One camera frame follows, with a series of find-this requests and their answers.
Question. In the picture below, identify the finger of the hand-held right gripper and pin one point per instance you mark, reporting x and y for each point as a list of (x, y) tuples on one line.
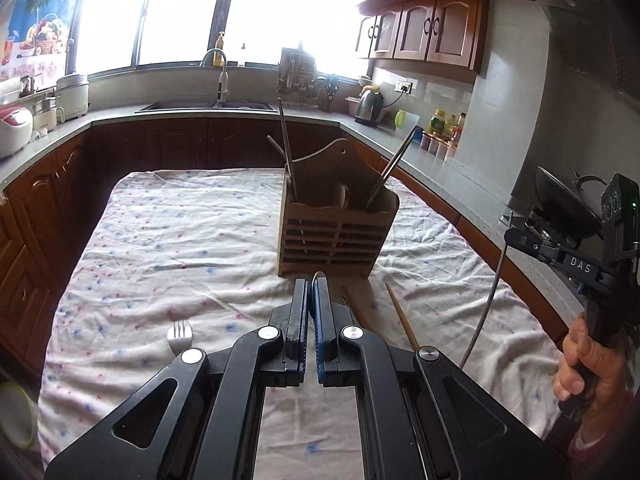
[(530, 246), (542, 222)]

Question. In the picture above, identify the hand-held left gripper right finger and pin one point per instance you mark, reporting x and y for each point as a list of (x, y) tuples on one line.
[(320, 340)]

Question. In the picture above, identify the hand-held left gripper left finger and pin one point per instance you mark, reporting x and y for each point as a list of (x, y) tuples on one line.
[(302, 325)]

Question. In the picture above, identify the wooden utensil holder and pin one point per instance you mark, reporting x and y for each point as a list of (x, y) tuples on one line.
[(340, 230)]

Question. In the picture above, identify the person's right forearm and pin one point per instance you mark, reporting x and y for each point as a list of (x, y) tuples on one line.
[(592, 452)]

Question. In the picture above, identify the dark hanging utensils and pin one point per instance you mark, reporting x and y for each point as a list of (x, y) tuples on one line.
[(329, 91)]

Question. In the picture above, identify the person's right hand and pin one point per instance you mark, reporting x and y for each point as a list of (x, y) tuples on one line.
[(590, 360)]

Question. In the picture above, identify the black wok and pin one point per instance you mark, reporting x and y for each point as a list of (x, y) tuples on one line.
[(565, 200)]

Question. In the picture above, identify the metal fork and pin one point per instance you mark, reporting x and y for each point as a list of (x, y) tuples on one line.
[(180, 337)]

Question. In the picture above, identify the row of spice jars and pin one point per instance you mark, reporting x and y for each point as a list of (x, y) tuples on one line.
[(440, 147)]

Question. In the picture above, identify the cooking oil bottles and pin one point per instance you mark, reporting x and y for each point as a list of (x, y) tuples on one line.
[(447, 125)]

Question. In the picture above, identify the white floral tablecloth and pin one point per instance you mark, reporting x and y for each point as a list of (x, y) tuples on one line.
[(175, 260)]

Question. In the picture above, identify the green lidded white container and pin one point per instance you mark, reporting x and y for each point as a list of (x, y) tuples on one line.
[(406, 120)]

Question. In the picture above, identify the steel electric kettle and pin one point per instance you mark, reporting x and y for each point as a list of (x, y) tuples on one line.
[(370, 106)]

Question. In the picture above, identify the grey range hood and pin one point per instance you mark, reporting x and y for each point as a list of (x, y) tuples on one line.
[(585, 15)]

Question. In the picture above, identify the grey kitchen countertop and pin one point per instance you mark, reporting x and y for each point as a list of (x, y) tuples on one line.
[(200, 114)]

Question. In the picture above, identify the kitchen sink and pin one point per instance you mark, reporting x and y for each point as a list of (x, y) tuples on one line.
[(200, 106)]

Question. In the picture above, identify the dark knife rack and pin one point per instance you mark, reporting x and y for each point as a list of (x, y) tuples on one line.
[(296, 77)]

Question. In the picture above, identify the chrome kitchen faucet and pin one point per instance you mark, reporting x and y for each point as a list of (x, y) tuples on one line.
[(222, 80)]

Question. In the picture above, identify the wooden base cabinets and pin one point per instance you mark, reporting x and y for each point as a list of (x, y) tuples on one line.
[(45, 225)]

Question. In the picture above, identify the small white bottle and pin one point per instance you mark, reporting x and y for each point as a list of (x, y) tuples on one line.
[(242, 55)]

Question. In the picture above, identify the yellow soap bottle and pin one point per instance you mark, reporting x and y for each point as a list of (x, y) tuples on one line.
[(219, 50)]

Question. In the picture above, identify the white round tub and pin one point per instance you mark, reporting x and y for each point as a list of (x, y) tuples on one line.
[(17, 412)]

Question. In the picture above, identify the white electric cooker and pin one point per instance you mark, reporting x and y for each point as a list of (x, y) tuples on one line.
[(74, 95)]

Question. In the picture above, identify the small steamer pot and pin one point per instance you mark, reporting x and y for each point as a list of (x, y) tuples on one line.
[(46, 112)]

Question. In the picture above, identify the large kitchen window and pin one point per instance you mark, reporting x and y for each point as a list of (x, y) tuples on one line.
[(175, 10)]

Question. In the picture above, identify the pink white rice cooker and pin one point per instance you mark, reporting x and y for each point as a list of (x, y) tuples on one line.
[(14, 130)]

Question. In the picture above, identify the tropical fruit window blind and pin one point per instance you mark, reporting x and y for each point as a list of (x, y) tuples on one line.
[(37, 20)]

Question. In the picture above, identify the wall outlet with plug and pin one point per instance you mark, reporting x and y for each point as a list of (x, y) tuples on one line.
[(405, 87)]

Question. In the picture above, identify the wooden wall cabinets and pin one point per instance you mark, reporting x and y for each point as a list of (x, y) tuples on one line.
[(440, 15)]

